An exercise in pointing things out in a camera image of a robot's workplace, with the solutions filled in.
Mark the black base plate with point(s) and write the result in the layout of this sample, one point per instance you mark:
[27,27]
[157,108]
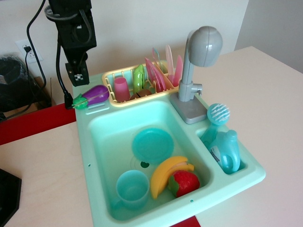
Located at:
[10,191]

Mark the brown toy food piece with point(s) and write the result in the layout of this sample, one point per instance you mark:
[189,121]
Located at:
[141,93]

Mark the red toy strawberry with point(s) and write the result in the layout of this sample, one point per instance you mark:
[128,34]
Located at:
[183,182]

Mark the teal toy plate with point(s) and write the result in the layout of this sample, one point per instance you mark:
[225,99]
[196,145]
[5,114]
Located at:
[153,146]

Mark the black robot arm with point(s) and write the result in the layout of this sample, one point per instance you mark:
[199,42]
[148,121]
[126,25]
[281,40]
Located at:
[61,10]

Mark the pink toy knife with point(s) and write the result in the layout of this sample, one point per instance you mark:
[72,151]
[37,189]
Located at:
[178,71]

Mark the yellow toy banana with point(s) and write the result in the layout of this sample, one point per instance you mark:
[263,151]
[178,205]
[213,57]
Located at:
[162,173]

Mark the purple toy eggplant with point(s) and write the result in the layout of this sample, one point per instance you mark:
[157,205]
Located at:
[95,95]

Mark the black bag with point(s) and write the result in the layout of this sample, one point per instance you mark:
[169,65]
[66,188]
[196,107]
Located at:
[15,89]

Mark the teal toy dish brush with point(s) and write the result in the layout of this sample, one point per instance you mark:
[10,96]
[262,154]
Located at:
[218,115]

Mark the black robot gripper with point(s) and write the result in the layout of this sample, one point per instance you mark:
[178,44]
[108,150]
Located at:
[76,37]

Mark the pink toy cup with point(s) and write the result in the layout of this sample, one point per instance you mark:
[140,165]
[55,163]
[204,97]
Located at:
[121,89]

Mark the pink toy plate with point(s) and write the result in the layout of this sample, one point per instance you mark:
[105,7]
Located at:
[155,76]

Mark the green toy vegetable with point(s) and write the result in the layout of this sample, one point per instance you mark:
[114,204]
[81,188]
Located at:
[138,78]

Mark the mint green toy sink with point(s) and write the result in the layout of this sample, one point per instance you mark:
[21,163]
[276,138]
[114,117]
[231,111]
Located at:
[106,134]

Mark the teal toy detergent bottle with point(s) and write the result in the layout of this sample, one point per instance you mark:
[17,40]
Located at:
[225,150]

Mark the yellow dish rack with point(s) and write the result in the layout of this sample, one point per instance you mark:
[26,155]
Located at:
[109,78]

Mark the teal toy cup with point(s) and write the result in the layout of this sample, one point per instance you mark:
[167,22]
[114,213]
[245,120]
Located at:
[132,189]

